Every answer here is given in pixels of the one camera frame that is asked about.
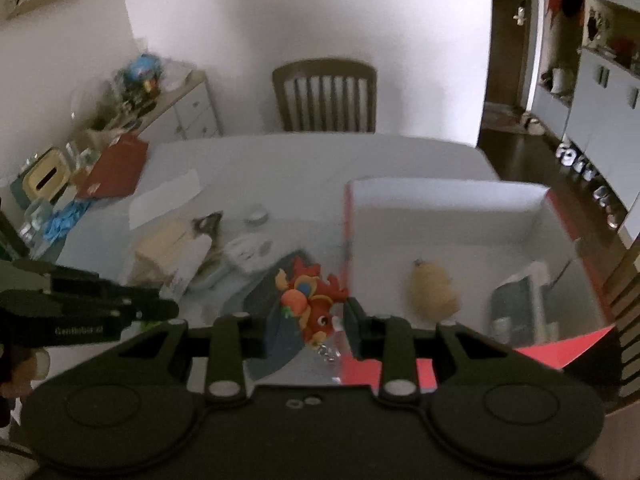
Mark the white sideboard cabinet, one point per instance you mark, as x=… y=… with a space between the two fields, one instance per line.
x=192 y=110

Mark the white plastic packet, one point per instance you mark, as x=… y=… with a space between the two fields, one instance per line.
x=247 y=254

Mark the row of small jars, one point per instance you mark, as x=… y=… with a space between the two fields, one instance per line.
x=590 y=175

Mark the beige wooden box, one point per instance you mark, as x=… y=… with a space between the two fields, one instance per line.
x=160 y=252

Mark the white tape roll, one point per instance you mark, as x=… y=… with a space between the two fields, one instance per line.
x=257 y=216

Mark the white jar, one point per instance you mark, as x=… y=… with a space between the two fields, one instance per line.
x=564 y=81

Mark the beige tissue box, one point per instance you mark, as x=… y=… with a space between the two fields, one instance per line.
x=47 y=172

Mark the colourful globe toy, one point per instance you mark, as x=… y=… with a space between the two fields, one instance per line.
x=144 y=72

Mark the white paper sheet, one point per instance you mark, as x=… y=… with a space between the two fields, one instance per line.
x=165 y=197

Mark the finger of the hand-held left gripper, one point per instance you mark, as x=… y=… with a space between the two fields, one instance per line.
x=100 y=305
x=75 y=282

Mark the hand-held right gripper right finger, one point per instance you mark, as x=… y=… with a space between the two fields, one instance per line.
x=352 y=327

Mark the red folder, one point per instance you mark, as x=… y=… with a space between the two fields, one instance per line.
x=115 y=167

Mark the white tall cabinet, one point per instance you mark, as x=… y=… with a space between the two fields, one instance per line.
x=615 y=125

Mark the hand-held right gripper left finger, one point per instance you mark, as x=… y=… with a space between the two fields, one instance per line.
x=277 y=334

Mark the red cardboard box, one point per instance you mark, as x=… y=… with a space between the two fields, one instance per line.
x=450 y=220

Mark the yellow plush toy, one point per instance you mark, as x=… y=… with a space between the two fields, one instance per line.
x=432 y=290

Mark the brown wooden chair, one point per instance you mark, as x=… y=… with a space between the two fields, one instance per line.
x=325 y=95
x=625 y=310

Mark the blue gloves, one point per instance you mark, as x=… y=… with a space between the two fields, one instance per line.
x=65 y=220

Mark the person's left hand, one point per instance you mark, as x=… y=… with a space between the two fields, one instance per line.
x=35 y=367

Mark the clear glass jar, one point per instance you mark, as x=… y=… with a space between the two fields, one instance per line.
x=34 y=222

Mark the grey white pouch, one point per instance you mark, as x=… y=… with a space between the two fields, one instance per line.
x=515 y=305

